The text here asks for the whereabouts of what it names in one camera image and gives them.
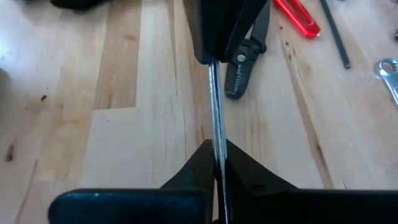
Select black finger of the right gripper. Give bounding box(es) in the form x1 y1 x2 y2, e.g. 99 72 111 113
219 0 270 62
182 0 246 65

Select red tool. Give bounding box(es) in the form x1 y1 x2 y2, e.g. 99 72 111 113
273 0 321 40

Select blue T-handle hex key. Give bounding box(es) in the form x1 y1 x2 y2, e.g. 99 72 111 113
320 0 351 70

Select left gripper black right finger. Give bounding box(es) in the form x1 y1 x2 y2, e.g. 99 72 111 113
224 139 299 224

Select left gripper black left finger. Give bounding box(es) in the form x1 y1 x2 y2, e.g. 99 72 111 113
160 139 216 224

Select black wire stripper pliers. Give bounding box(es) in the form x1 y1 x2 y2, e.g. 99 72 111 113
224 0 271 100

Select silver combination wrench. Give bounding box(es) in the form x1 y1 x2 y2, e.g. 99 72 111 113
207 58 229 224
375 58 398 106

